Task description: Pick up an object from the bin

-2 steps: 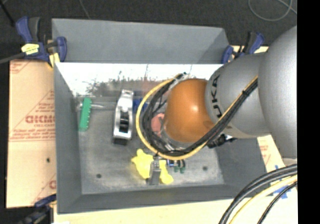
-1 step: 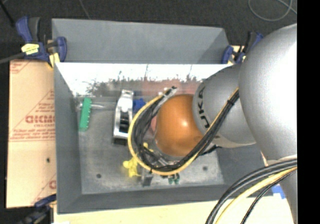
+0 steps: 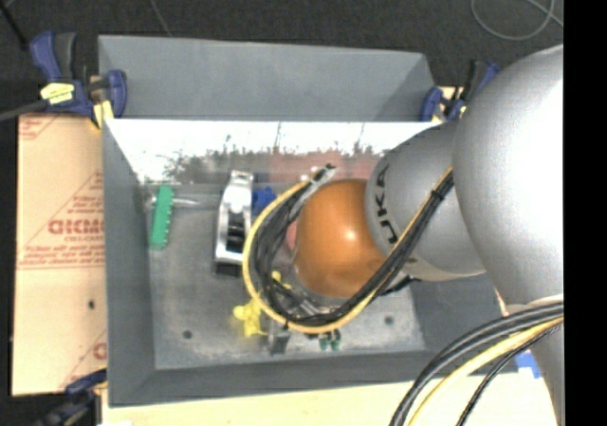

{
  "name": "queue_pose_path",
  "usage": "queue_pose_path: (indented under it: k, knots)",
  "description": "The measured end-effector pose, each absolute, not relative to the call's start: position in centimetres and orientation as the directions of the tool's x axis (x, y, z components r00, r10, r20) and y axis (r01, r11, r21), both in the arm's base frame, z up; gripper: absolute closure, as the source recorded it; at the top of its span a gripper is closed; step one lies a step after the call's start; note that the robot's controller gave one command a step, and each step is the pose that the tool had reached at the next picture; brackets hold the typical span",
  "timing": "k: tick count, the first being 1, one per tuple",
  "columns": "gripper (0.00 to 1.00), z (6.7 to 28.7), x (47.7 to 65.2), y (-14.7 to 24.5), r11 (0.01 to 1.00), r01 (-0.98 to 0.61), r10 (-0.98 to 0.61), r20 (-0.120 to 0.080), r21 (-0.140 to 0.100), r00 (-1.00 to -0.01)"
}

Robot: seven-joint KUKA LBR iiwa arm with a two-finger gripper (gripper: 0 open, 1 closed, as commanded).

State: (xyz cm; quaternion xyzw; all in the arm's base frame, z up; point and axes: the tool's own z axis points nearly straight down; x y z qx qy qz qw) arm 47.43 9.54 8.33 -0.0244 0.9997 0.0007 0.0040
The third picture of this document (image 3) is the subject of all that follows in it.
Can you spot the yellow toy figure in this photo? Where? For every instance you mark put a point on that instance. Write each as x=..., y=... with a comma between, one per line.
x=249, y=317

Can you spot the grey metal bin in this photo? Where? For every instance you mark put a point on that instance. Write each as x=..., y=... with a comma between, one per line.
x=199, y=301

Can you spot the blue small thing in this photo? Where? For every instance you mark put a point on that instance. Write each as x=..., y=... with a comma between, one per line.
x=262, y=200

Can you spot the silver and black stapler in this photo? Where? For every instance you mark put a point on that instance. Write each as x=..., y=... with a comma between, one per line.
x=233, y=206

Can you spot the green flat block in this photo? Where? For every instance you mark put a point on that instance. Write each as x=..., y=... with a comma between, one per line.
x=162, y=217

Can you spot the brown cardboard board, red print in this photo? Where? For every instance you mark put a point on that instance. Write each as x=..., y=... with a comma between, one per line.
x=57, y=310

